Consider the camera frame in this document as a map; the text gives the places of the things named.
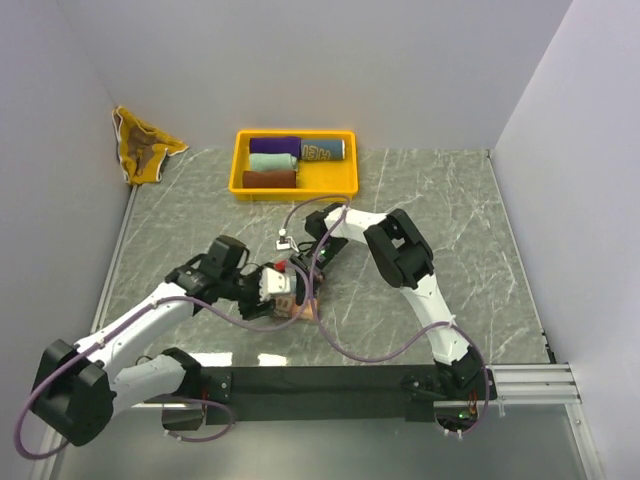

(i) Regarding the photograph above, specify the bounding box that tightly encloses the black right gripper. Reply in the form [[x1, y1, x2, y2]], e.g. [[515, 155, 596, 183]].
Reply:
[[290, 238, 349, 308]]

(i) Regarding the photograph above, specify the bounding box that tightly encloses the striped rabbit print towel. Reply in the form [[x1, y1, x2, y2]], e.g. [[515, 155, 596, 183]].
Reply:
[[267, 260, 317, 321]]

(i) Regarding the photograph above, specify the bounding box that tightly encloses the yellow brown towel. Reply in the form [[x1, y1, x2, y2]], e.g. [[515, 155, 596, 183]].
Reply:
[[112, 106, 189, 186]]

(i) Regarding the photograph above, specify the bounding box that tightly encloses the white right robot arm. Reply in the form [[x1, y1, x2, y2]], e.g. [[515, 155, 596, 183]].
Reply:
[[305, 203, 491, 400]]

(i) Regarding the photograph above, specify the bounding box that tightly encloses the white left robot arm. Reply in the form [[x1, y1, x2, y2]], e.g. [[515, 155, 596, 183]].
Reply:
[[28, 235, 295, 446]]

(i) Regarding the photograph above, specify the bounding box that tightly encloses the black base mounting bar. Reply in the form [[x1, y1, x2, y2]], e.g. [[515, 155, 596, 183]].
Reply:
[[141, 364, 499, 434]]

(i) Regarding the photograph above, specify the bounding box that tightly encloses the brown rolled towel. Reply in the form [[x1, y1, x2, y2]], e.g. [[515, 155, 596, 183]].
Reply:
[[242, 170, 297, 189]]

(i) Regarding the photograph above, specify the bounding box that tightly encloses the yellow plastic tray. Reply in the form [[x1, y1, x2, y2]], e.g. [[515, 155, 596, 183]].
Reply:
[[229, 129, 359, 201]]

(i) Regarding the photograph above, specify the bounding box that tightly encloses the mint green rolled towel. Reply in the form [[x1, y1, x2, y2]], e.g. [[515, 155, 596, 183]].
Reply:
[[249, 153, 298, 172]]

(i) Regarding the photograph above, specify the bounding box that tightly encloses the blue lettered rolled towel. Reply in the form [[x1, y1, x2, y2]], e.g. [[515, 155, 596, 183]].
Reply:
[[300, 138, 346, 162]]

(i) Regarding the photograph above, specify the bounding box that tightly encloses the purple rolled towel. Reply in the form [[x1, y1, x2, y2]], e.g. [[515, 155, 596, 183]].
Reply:
[[249, 136, 301, 157]]

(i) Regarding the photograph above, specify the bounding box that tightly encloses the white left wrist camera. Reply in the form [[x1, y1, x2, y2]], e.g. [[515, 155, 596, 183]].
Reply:
[[259, 267, 297, 302]]

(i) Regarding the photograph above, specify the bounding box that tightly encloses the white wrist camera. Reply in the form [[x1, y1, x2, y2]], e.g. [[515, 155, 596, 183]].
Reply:
[[259, 267, 297, 302], [276, 228, 299, 252]]

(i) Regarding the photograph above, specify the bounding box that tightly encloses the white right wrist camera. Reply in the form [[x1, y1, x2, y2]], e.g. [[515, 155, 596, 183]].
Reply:
[[276, 228, 299, 252]]

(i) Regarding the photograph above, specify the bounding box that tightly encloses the aluminium frame rail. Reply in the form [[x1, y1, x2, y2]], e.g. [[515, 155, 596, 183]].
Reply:
[[434, 365, 584, 407]]

